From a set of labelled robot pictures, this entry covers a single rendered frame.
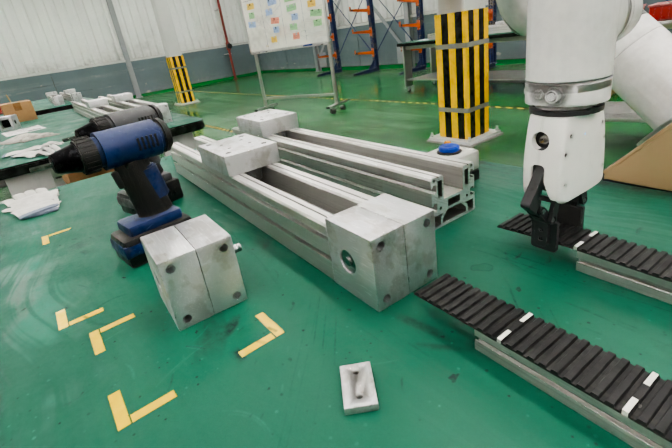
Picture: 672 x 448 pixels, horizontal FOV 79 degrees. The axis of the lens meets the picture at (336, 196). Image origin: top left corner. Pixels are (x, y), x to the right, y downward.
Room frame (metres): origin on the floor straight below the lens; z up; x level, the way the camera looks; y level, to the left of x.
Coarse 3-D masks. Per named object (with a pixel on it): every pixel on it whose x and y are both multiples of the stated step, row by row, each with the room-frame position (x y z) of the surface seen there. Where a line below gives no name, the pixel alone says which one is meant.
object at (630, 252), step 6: (624, 246) 0.40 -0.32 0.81; (630, 246) 0.40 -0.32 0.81; (636, 246) 0.40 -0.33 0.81; (642, 246) 0.39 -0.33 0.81; (618, 252) 0.39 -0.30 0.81; (624, 252) 0.39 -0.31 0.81; (630, 252) 0.39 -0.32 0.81; (636, 252) 0.38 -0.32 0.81; (642, 252) 0.38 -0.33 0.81; (612, 258) 0.38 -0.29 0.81; (618, 258) 0.38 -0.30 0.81; (624, 258) 0.38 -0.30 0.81; (630, 258) 0.37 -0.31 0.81; (636, 258) 0.38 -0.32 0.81; (618, 264) 0.37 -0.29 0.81; (624, 264) 0.37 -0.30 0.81
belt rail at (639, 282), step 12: (576, 264) 0.41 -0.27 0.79; (588, 264) 0.41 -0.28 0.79; (600, 264) 0.39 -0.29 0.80; (612, 264) 0.38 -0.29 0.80; (600, 276) 0.39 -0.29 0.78; (612, 276) 0.38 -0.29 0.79; (624, 276) 0.38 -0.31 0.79; (636, 276) 0.36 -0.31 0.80; (648, 276) 0.35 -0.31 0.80; (636, 288) 0.36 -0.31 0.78; (648, 288) 0.35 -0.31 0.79; (660, 288) 0.35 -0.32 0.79
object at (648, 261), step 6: (648, 252) 0.38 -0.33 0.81; (654, 252) 0.38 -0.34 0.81; (660, 252) 0.38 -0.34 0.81; (666, 252) 0.37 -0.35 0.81; (642, 258) 0.37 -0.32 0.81; (648, 258) 0.37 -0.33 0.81; (654, 258) 0.37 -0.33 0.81; (660, 258) 0.37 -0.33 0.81; (630, 264) 0.37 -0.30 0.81; (636, 264) 0.36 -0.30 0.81; (642, 264) 0.36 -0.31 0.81; (648, 264) 0.36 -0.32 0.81; (654, 264) 0.36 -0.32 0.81; (636, 270) 0.36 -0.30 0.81; (642, 270) 0.35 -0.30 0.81; (648, 270) 0.35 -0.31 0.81
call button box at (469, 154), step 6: (438, 150) 0.78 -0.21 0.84; (462, 150) 0.76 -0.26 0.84; (468, 150) 0.76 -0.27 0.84; (474, 150) 0.75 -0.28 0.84; (450, 156) 0.74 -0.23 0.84; (456, 156) 0.73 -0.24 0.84; (462, 156) 0.73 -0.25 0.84; (468, 156) 0.74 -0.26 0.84; (474, 156) 0.74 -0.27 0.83; (474, 162) 0.74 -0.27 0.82; (474, 168) 0.74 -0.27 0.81; (474, 174) 0.74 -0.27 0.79; (474, 180) 0.74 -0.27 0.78
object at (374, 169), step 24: (288, 144) 0.94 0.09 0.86; (312, 144) 0.89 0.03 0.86; (336, 144) 0.90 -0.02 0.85; (360, 144) 0.83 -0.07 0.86; (312, 168) 0.89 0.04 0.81; (336, 168) 0.78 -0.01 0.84; (360, 168) 0.71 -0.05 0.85; (384, 168) 0.66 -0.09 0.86; (408, 168) 0.63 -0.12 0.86; (432, 168) 0.66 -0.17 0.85; (456, 168) 0.62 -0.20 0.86; (384, 192) 0.68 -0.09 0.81; (408, 192) 0.61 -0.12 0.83; (432, 192) 0.58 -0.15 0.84; (456, 192) 0.60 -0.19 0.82; (456, 216) 0.60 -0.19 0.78
